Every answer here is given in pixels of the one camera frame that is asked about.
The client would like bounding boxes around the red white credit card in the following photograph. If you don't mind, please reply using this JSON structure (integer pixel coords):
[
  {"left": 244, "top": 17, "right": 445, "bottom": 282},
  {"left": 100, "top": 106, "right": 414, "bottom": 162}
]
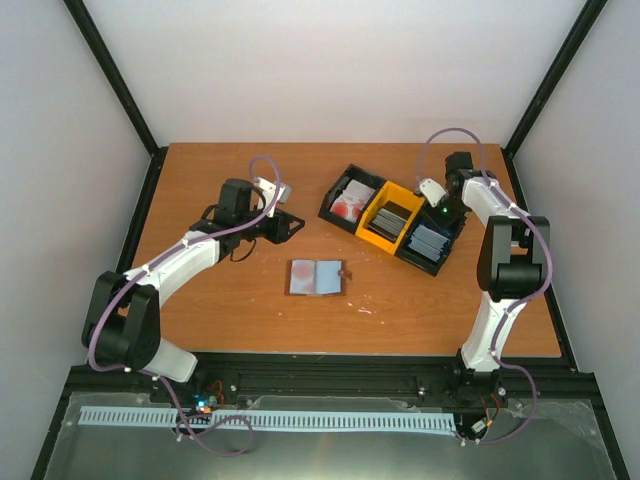
[{"left": 289, "top": 259, "right": 315, "bottom": 295}]

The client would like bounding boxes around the brown leather card holder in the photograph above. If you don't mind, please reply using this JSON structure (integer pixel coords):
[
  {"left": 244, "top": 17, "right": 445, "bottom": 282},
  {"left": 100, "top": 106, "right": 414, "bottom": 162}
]
[{"left": 284, "top": 259, "right": 352, "bottom": 297}]

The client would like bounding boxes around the yellow bin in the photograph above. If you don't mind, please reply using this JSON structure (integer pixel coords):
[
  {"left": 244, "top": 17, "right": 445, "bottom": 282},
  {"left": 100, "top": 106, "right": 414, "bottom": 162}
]
[{"left": 355, "top": 181, "right": 425, "bottom": 255}]

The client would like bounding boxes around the red white card stack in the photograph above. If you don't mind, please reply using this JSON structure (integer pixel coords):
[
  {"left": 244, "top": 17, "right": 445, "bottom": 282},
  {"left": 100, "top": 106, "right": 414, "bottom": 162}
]
[{"left": 329, "top": 180, "right": 375, "bottom": 223}]

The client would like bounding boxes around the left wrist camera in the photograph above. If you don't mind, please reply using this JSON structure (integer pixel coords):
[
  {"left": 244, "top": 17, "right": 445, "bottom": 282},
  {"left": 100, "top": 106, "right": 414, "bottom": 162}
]
[{"left": 253, "top": 177, "right": 292, "bottom": 207}]

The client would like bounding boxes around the light blue cable duct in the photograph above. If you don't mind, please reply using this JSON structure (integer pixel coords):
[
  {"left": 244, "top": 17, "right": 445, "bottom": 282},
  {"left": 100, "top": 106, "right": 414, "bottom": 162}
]
[{"left": 77, "top": 406, "right": 456, "bottom": 435}]

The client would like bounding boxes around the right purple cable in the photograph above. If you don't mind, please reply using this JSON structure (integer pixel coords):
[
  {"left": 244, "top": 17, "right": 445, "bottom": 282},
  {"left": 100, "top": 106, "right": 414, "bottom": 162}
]
[{"left": 415, "top": 127, "right": 554, "bottom": 446}]

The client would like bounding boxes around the black bin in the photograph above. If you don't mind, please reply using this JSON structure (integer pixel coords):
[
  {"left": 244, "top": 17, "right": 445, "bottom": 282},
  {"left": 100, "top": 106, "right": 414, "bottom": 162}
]
[
  {"left": 395, "top": 212, "right": 466, "bottom": 276},
  {"left": 318, "top": 164, "right": 386, "bottom": 234}
]

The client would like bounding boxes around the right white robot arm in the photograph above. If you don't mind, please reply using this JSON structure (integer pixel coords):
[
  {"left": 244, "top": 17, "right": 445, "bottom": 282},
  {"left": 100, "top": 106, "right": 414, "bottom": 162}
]
[{"left": 419, "top": 152, "right": 552, "bottom": 374}]

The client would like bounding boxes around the blue card stack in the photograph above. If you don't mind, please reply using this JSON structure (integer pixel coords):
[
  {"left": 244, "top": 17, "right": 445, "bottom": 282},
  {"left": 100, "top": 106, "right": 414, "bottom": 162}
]
[{"left": 408, "top": 224, "right": 450, "bottom": 263}]

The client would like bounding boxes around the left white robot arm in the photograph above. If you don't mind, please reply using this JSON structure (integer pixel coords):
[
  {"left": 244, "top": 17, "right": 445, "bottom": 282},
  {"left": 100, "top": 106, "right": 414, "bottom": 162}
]
[{"left": 82, "top": 177, "right": 304, "bottom": 403}]

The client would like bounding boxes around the dark grey card stack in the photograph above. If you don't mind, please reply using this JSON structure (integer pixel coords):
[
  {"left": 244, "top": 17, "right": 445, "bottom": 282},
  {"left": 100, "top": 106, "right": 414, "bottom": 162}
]
[{"left": 367, "top": 201, "right": 411, "bottom": 243}]

